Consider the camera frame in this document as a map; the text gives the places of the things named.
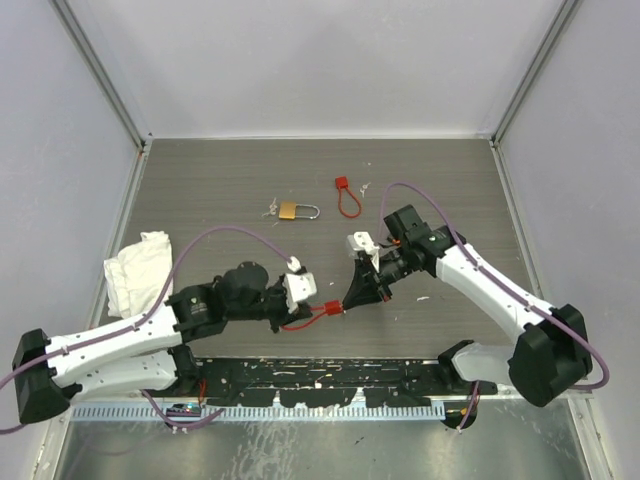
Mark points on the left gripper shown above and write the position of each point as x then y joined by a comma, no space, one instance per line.
285,315

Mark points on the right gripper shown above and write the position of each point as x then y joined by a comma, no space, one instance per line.
368,286

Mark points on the silver keys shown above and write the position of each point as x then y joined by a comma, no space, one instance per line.
364,188

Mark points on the brass padlock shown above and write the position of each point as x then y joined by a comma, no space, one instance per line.
290,211

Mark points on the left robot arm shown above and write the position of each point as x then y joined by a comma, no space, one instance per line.
148,351

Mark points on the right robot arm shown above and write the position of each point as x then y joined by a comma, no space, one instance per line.
548,354

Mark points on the white cloth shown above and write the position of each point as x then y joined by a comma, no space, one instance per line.
136,275

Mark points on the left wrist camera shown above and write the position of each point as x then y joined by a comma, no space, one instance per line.
300,285

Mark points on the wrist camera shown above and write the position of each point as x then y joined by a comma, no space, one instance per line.
361,242
300,285

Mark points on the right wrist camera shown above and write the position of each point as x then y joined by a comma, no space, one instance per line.
361,242

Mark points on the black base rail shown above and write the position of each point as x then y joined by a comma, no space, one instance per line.
320,383

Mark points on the slotted cable duct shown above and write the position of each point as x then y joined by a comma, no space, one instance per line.
139,412

